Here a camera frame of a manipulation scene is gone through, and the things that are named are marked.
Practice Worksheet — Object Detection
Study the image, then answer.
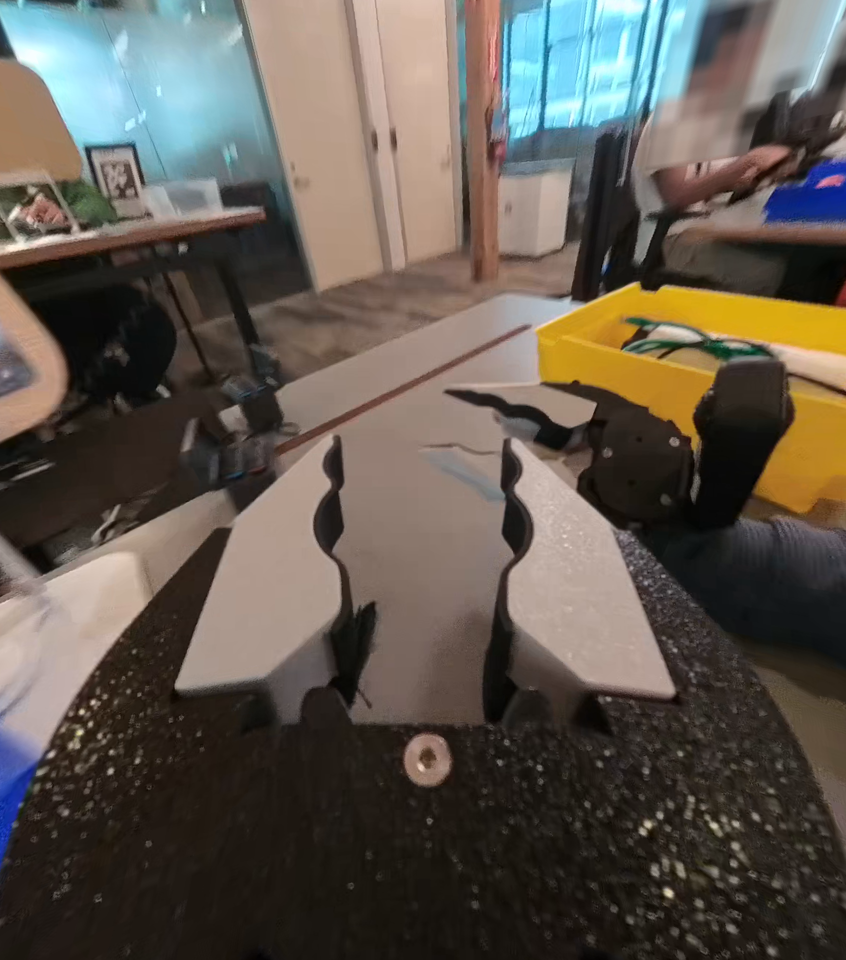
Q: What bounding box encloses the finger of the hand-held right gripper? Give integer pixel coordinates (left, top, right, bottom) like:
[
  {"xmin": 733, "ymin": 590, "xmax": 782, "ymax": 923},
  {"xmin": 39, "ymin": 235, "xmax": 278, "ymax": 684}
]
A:
[
  {"xmin": 417, "ymin": 441, "xmax": 514, "ymax": 502},
  {"xmin": 442, "ymin": 381, "xmax": 601, "ymax": 445}
]

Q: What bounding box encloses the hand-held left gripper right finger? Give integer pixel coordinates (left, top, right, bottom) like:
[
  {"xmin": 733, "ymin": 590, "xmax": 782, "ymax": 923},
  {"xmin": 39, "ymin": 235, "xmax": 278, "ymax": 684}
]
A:
[{"xmin": 483, "ymin": 437, "xmax": 678, "ymax": 725}]

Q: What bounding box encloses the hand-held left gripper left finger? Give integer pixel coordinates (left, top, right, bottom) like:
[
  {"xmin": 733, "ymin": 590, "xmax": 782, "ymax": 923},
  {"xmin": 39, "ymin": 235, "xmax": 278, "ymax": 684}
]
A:
[{"xmin": 174, "ymin": 433, "xmax": 379, "ymax": 729}]

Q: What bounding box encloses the yellow bin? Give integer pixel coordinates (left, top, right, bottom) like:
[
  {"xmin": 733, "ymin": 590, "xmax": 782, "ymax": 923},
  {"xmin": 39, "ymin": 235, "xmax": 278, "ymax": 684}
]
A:
[{"xmin": 535, "ymin": 282, "xmax": 846, "ymax": 516}]

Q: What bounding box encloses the person's right forearm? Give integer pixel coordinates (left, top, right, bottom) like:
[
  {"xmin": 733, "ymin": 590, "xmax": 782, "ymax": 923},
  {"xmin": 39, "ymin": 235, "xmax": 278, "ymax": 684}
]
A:
[{"xmin": 648, "ymin": 513, "xmax": 846, "ymax": 685}]

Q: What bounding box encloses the black charger case with display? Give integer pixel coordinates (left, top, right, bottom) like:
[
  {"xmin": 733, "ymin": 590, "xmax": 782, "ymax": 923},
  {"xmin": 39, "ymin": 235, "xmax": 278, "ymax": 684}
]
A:
[{"xmin": 181, "ymin": 416, "xmax": 278, "ymax": 485}]

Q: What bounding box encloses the white mirror stand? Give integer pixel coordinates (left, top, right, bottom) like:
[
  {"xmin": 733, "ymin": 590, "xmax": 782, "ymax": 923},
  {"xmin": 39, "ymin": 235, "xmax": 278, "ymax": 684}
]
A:
[{"xmin": 0, "ymin": 480, "xmax": 158, "ymax": 759}]

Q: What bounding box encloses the black office chair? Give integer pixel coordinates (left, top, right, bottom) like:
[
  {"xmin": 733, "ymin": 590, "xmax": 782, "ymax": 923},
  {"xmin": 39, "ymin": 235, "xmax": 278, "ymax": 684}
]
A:
[{"xmin": 571, "ymin": 127, "xmax": 676, "ymax": 303}]

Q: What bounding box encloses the small black battery charger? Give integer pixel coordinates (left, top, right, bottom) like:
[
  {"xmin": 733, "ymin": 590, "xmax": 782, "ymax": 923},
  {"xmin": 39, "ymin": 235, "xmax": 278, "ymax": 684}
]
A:
[{"xmin": 222, "ymin": 373, "xmax": 283, "ymax": 435}]

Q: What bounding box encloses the wooden office table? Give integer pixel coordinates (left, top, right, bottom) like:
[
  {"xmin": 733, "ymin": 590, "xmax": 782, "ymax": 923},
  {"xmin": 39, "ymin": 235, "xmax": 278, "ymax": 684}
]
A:
[
  {"xmin": 0, "ymin": 210, "xmax": 268, "ymax": 376},
  {"xmin": 693, "ymin": 221, "xmax": 846, "ymax": 250}
]

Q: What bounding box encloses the white door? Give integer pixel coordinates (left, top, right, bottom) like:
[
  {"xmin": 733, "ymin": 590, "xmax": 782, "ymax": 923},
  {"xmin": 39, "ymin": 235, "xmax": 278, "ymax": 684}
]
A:
[
  {"xmin": 374, "ymin": 0, "xmax": 463, "ymax": 265},
  {"xmin": 243, "ymin": 0, "xmax": 388, "ymax": 294}
]

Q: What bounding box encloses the small blue bin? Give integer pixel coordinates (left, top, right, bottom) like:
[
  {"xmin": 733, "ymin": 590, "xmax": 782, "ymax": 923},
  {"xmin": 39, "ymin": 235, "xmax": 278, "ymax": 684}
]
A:
[{"xmin": 764, "ymin": 159, "xmax": 846, "ymax": 225}]

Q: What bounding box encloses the clear plastic container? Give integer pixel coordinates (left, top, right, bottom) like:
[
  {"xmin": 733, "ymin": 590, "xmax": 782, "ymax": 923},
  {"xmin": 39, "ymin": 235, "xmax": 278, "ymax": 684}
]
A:
[{"xmin": 145, "ymin": 178, "xmax": 224, "ymax": 219}]

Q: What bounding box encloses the framed fiducial tag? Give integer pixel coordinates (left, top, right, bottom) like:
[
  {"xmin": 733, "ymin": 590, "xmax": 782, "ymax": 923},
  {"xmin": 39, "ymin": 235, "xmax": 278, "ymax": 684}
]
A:
[{"xmin": 85, "ymin": 142, "xmax": 147, "ymax": 203}]

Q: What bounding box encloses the green cable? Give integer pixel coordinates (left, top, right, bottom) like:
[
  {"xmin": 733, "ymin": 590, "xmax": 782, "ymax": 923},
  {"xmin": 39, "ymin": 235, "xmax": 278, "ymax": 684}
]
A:
[{"xmin": 621, "ymin": 315, "xmax": 774, "ymax": 363}]

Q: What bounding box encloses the wooden post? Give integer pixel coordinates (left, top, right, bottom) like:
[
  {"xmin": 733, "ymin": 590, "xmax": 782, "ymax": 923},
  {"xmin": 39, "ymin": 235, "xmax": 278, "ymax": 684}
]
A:
[{"xmin": 464, "ymin": 0, "xmax": 504, "ymax": 283}]

